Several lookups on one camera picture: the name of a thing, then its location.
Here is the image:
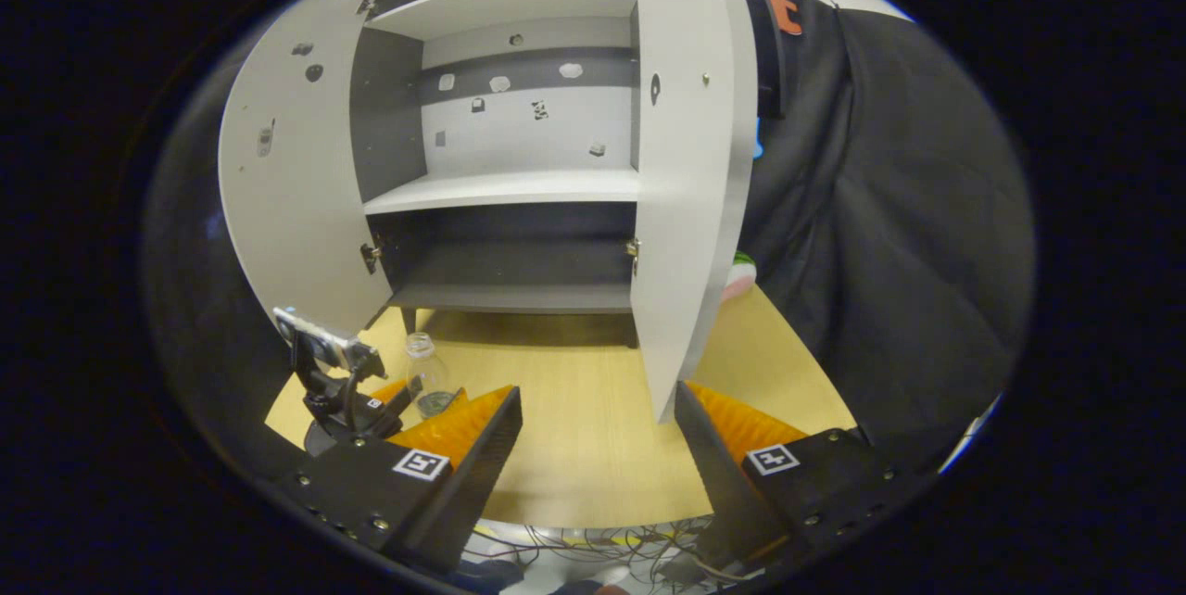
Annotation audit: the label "white cabinet door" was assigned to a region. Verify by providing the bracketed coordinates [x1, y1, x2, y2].
[218, 0, 395, 336]
[630, 0, 759, 424]

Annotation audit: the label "watermelon slice plush toy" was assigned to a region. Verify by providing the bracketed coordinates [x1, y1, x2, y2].
[721, 252, 759, 304]

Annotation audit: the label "white cabinet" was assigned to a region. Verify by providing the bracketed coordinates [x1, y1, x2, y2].
[350, 0, 642, 350]

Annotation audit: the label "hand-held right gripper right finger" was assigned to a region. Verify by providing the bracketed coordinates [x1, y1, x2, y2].
[674, 380, 937, 575]

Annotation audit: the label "black backdrop cloth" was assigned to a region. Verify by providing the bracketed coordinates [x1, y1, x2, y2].
[139, 0, 1037, 475]

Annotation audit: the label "clear plastic bottle green label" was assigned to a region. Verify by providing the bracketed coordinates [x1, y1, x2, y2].
[404, 332, 455, 420]

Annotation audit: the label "white cabinet shelf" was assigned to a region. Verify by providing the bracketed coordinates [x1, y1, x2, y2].
[366, 0, 640, 42]
[363, 171, 642, 216]

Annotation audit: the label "tangled cables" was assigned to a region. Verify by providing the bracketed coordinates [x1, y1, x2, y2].
[463, 521, 742, 591]

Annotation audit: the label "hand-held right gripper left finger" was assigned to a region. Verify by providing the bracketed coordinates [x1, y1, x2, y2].
[269, 385, 524, 575]

